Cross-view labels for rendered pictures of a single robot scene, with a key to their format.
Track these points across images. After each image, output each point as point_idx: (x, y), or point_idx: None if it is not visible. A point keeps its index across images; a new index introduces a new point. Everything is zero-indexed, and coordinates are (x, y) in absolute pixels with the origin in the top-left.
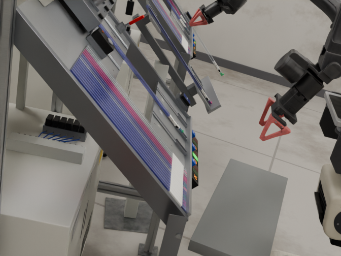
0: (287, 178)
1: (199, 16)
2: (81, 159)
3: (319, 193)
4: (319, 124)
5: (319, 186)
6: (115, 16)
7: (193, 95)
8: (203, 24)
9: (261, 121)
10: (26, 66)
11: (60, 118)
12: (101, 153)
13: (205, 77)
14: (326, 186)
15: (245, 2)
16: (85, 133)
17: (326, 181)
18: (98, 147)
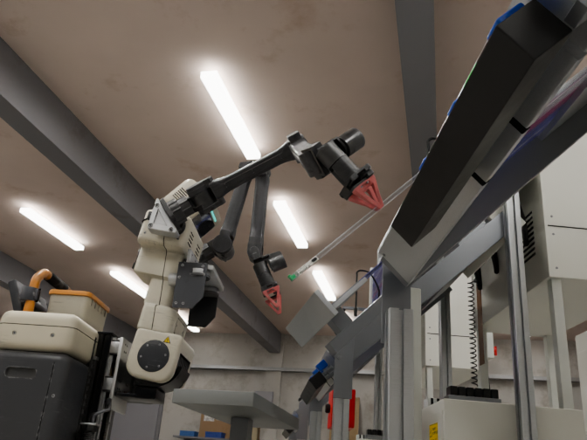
0: (175, 388)
1: (366, 191)
2: (424, 407)
3: (179, 366)
4: (202, 298)
5: (179, 359)
6: (453, 250)
7: (334, 332)
8: (355, 202)
9: (279, 304)
10: (553, 345)
11: (482, 389)
12: (434, 436)
13: (322, 295)
14: (189, 348)
15: (300, 160)
16: (444, 396)
17: (188, 346)
18: (424, 408)
